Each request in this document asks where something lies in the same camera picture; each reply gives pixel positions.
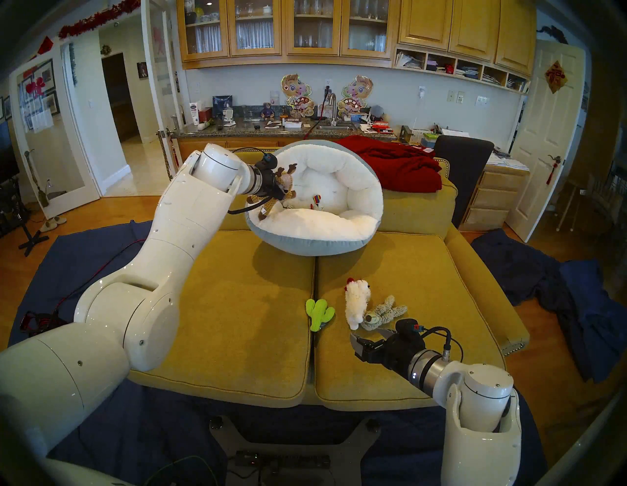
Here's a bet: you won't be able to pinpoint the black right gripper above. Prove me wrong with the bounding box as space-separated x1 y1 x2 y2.
350 318 427 380

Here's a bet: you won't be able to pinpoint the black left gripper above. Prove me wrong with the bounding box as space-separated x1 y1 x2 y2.
256 153 286 201

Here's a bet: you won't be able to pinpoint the brown reindeer plush toy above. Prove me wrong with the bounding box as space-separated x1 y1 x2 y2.
246 163 298 221

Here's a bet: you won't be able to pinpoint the white lamb plush rainbow feet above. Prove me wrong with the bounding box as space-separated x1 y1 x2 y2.
284 194 324 210

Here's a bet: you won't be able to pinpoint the white grey round dog bed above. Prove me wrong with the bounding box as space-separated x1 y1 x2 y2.
245 140 384 257

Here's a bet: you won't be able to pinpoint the beige grey plush toy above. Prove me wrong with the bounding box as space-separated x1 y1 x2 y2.
362 295 408 332

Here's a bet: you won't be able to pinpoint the white fluffy plush toy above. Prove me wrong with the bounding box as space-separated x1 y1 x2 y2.
344 278 371 331

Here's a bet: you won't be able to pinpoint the granite counter wooden base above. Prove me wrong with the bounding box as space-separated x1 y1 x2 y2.
169 115 407 162

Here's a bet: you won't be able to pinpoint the yellow sofa seat cushion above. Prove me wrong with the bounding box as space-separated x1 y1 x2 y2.
315 233 505 411
128 230 315 408

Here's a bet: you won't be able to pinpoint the green cactus plush toy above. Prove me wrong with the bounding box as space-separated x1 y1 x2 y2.
305 298 336 333

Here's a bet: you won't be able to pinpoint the yellow fabric sofa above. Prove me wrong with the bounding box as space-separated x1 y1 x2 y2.
128 140 531 412

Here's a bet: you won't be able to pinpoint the red blanket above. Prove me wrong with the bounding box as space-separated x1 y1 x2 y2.
336 136 443 194

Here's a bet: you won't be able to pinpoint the white open glass door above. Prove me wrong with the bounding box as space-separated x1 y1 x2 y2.
141 0 189 196

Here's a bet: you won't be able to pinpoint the dark navy crumpled cloth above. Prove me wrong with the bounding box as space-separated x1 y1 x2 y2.
471 229 564 307

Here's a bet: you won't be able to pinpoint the wooden drawer cabinet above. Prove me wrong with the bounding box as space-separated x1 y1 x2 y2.
459 164 531 232

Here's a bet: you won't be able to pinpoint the dark grey office chair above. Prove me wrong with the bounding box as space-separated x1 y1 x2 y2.
434 136 495 227

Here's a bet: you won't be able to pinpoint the white glass french door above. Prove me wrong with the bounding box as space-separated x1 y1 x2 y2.
9 47 101 219

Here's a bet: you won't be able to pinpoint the blue crumpled cloth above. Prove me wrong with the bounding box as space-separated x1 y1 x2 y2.
558 260 627 384

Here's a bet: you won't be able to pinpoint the wooden cubby shelf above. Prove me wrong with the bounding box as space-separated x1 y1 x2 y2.
394 46 531 95

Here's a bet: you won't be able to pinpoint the navy floor blanket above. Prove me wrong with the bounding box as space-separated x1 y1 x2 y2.
0 218 547 486

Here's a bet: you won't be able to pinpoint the paper stack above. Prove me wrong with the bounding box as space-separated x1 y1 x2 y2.
487 153 531 172

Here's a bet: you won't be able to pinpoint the red tinsel garland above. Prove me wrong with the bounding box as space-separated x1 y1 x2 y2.
58 0 142 40

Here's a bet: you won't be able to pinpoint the black floor stand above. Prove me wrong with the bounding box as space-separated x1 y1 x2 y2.
0 179 49 256

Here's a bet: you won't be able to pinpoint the white panel door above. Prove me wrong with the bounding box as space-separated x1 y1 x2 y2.
505 40 587 243

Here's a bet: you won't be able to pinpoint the black flat television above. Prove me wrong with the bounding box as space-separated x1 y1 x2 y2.
0 122 20 184

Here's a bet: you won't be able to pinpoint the red diamond door ornament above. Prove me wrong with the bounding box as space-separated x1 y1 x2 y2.
545 61 568 94

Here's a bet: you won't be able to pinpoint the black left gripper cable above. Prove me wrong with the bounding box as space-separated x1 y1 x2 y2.
228 146 275 215

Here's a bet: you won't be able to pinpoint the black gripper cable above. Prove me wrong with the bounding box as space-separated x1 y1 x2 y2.
419 326 463 363
228 146 275 215

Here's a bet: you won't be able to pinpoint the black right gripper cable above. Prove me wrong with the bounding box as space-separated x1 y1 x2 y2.
419 326 463 363

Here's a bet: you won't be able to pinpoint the cartoon child wall cutout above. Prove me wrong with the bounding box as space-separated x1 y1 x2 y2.
338 75 374 117
281 73 315 117

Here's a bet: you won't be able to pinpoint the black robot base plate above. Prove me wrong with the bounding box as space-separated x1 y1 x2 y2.
210 415 382 486

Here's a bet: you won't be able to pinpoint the thin red cable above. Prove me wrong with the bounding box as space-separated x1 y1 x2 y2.
49 239 147 319

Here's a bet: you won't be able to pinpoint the long handled brush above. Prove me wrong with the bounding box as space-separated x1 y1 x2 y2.
24 149 49 208

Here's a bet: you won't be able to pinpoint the thin green cable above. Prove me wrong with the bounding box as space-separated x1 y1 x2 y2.
145 456 218 486

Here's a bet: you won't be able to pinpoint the wooden wall cabinets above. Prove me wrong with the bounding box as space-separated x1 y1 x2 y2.
176 0 537 79

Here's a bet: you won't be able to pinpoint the red black cable reel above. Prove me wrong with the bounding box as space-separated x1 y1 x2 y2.
20 311 69 339

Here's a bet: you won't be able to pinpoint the black wall ornament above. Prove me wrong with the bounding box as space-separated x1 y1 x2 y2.
536 25 568 45

